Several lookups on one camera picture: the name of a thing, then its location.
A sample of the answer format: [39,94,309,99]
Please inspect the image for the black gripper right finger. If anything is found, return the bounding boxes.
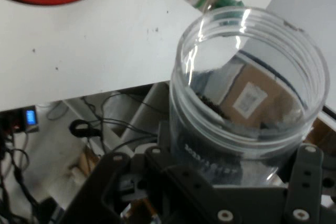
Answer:
[282,144,325,224]

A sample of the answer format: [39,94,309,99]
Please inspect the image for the blue display voltage meter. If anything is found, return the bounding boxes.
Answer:
[23,105,40,133]

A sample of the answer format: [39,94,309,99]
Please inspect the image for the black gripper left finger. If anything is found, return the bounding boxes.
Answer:
[61,121,224,224]

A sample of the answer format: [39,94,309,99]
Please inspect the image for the clear plastic jar black seeds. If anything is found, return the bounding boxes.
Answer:
[169,6,330,187]

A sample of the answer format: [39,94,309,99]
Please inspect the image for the cardboard box white label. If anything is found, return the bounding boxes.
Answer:
[219,62,336,154]

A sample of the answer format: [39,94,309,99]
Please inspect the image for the white pole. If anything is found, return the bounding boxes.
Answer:
[112,82,171,138]

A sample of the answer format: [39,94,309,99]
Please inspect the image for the black clamp ring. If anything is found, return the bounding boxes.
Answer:
[69,119,102,138]

